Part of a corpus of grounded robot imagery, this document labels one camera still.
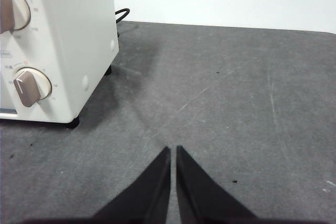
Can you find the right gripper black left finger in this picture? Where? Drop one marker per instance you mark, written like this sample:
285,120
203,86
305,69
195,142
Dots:
147,197

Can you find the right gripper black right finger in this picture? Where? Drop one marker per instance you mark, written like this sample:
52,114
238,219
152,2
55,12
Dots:
202,197

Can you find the white toaster oven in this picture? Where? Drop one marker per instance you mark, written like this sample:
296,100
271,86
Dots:
73,37

